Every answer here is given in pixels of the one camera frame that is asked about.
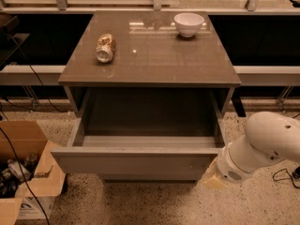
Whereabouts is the grey metal window rail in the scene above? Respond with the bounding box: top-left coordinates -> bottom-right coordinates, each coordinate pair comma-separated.
0,65 -> 300,86

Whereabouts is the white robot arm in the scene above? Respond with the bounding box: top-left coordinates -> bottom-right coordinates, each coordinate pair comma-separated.
201,112 -> 300,188

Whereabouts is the lying snack can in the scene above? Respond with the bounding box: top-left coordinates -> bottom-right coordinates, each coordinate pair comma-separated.
95,34 -> 116,63

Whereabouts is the white ceramic bowl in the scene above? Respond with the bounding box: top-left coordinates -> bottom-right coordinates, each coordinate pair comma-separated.
173,13 -> 204,38

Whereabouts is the black cable on floor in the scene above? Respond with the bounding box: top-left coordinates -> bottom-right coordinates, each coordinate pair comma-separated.
272,112 -> 300,189

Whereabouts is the open cardboard box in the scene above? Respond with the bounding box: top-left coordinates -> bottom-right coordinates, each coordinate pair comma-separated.
0,121 -> 66,225

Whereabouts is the plastic bottle in box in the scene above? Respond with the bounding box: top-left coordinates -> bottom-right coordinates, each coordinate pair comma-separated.
7,159 -> 30,182

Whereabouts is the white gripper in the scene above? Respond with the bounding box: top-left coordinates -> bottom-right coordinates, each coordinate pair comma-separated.
201,142 -> 252,189

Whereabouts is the black cable over box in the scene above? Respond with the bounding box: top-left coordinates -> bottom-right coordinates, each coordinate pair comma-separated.
0,127 -> 51,225

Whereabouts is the grey top drawer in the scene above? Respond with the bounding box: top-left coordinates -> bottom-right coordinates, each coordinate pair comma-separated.
52,88 -> 224,180

